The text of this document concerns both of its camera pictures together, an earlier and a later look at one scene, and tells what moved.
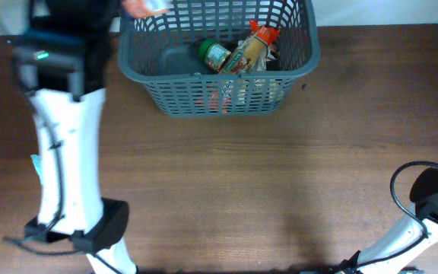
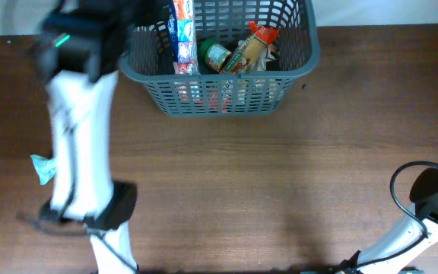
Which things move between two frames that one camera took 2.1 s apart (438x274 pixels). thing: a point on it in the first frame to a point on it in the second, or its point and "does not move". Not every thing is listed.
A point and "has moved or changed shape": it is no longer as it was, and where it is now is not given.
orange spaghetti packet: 250,52 does not move
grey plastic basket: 162,50 does not move
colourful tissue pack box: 143,9 has moved or changed shape
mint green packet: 37,162 does not move
